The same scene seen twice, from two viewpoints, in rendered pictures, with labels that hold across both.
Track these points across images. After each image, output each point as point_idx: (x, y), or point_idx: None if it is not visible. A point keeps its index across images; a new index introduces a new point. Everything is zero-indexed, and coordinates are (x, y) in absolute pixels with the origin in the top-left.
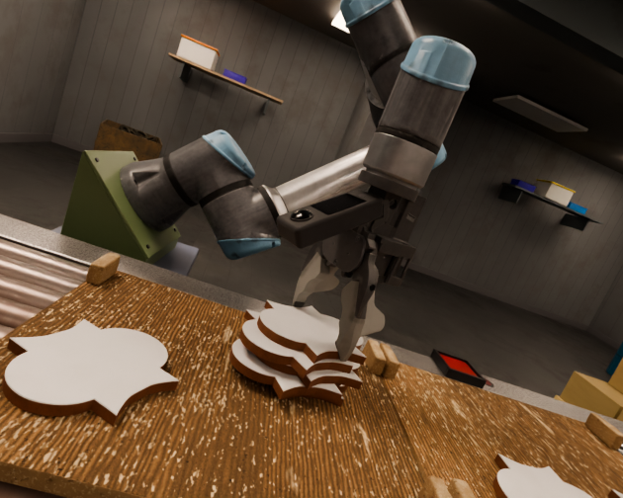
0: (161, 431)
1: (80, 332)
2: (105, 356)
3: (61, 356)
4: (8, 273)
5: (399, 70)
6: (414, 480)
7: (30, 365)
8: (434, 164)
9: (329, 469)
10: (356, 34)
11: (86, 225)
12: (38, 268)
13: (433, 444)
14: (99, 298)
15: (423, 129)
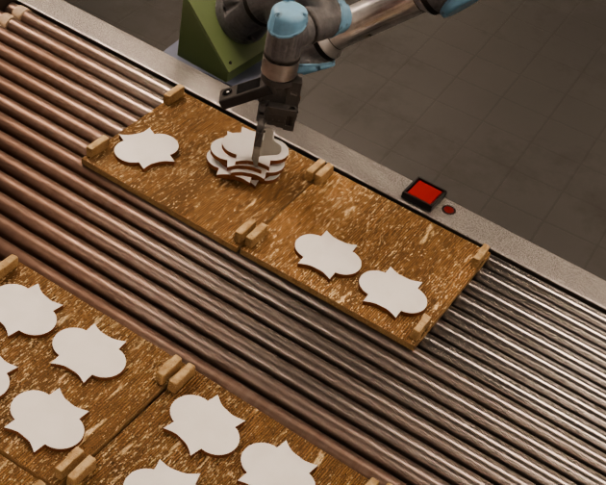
0: (159, 178)
1: (145, 134)
2: (150, 146)
3: (134, 144)
4: (133, 92)
5: (297, 0)
6: (256, 222)
7: (122, 146)
8: (454, 6)
9: (216, 207)
10: None
11: (190, 44)
12: (146, 89)
13: (292, 216)
14: (164, 114)
15: (273, 56)
